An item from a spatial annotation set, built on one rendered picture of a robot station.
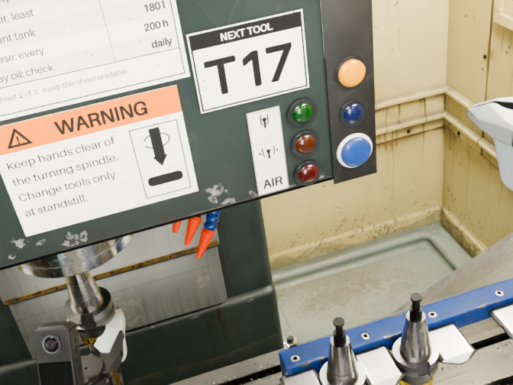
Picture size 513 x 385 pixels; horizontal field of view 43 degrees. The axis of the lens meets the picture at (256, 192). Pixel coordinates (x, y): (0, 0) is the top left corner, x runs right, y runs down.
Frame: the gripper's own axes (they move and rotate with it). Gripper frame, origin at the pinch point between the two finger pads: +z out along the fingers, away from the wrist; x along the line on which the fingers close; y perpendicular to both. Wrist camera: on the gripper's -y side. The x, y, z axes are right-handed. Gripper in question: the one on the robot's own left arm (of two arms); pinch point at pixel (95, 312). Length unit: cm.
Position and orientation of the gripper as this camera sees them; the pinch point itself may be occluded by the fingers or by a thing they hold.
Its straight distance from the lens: 95.4
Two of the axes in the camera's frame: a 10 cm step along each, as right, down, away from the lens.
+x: 9.9, -1.0, -0.9
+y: 1.4, 8.2, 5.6
